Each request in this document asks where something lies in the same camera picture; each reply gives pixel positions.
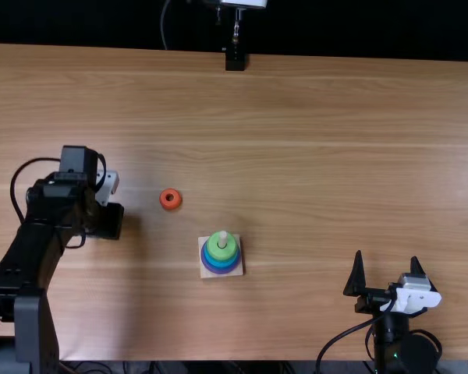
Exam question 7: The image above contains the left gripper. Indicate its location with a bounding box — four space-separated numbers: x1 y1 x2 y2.
81 202 125 241

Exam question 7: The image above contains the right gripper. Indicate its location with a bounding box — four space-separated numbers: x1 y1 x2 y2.
342 249 428 313

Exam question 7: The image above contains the wooden peg base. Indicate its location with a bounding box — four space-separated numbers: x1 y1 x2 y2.
197 230 244 280

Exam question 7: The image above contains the black clamp stand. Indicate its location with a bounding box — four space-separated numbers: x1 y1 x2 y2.
214 7 250 72

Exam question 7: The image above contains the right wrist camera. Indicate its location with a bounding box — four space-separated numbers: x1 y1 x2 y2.
379 272 442 315

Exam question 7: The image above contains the black cable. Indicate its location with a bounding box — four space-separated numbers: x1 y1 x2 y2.
96 153 107 192
9 157 63 225
314 298 399 374
64 229 87 249

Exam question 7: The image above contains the orange ring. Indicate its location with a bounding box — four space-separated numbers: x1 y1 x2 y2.
158 189 183 212

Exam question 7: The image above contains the light blue ring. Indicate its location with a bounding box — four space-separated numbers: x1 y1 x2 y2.
204 238 241 267

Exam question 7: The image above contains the purple ring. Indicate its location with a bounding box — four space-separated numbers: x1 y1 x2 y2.
200 243 243 274

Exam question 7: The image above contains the light green ring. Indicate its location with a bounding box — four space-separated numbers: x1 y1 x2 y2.
206 232 237 263

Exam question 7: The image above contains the dark blue ring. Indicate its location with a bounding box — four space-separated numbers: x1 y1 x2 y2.
202 241 242 272

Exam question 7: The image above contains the grey cable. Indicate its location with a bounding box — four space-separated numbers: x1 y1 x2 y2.
160 0 173 51

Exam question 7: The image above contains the white mounted camera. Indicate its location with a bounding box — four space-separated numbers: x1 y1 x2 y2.
202 0 269 11

